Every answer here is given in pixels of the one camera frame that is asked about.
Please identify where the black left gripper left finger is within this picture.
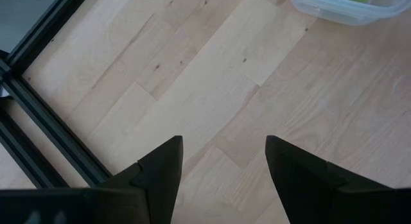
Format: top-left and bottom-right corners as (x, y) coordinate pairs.
(96, 135), (184, 224)

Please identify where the clear plastic tupperware container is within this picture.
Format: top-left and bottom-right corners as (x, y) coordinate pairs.
(290, 0), (411, 27)

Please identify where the black aluminium table frame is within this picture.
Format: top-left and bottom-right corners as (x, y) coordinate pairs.
(0, 0), (112, 190)

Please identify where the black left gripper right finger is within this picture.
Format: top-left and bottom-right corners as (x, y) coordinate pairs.
(264, 135), (349, 224)

